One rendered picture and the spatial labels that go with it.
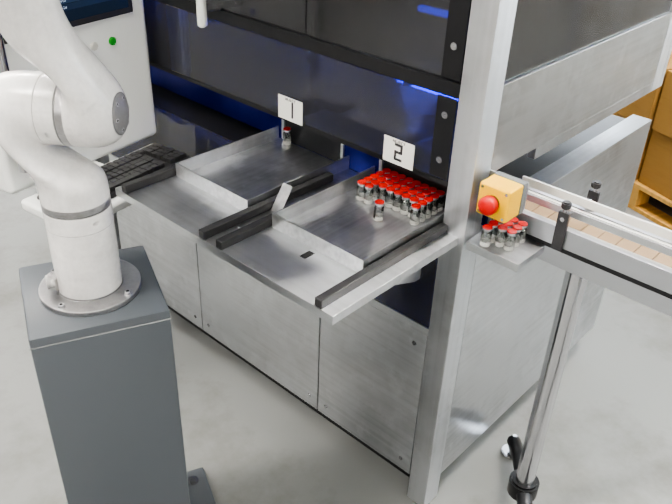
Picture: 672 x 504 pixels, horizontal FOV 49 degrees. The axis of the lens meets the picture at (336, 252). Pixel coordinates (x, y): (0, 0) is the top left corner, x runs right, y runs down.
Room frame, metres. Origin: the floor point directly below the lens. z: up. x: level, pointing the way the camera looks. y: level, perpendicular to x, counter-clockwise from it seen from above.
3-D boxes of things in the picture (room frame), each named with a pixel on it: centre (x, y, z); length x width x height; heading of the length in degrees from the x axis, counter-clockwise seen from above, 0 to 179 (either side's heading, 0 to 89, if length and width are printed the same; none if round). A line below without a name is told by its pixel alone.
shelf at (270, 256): (1.48, 0.10, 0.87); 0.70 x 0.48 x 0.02; 49
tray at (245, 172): (1.65, 0.19, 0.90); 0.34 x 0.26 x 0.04; 139
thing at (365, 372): (2.42, 0.17, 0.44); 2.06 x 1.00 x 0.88; 49
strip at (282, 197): (1.42, 0.16, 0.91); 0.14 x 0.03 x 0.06; 138
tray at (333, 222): (1.42, -0.07, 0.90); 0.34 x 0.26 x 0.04; 139
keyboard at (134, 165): (1.72, 0.58, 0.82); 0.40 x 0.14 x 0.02; 147
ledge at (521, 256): (1.37, -0.37, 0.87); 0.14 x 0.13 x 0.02; 139
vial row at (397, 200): (1.49, -0.13, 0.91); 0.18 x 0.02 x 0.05; 49
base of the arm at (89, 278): (1.16, 0.47, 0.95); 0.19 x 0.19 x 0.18
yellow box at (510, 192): (1.35, -0.33, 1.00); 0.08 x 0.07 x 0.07; 139
